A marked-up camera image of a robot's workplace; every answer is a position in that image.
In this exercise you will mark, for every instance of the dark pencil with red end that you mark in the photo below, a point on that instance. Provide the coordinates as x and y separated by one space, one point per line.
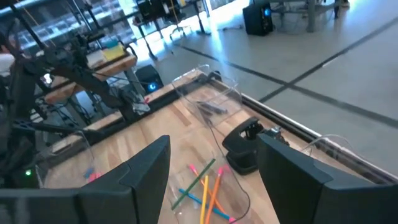
194 183

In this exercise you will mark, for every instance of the blue eraser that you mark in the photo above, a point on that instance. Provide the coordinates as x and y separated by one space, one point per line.
89 172

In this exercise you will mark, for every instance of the orange pencil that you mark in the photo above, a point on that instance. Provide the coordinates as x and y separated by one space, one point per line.
214 193
199 177

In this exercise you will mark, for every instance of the black device with blue light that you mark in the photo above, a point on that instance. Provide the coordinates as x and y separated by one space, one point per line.
149 77

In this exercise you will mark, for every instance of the dark blue pen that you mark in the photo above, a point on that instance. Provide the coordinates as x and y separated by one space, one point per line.
203 104

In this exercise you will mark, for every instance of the blue pencil with red end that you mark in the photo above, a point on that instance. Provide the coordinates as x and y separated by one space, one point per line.
192 196

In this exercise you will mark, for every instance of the clear plastic bin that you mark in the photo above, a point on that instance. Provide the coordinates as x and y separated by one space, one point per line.
236 186
62 155
329 135
224 93

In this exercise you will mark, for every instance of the black plastic device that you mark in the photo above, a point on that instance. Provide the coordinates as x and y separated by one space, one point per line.
239 146

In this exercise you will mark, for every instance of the person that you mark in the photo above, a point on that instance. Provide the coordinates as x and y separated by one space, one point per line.
4 62

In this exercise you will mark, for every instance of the yellow foam pad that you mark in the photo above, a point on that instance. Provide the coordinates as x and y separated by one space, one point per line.
114 52

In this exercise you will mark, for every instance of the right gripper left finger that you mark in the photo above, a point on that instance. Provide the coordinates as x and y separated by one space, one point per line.
109 202

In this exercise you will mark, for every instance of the pink eraser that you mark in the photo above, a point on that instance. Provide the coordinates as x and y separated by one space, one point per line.
95 177

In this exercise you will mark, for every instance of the wooden background workbench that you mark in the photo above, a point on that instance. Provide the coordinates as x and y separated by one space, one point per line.
118 67

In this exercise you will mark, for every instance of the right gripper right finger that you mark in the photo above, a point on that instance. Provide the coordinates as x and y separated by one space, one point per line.
311 199

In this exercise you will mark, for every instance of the purple pen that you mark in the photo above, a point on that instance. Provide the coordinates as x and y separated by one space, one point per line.
214 109

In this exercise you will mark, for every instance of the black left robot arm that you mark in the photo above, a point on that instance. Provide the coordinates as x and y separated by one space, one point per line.
93 84

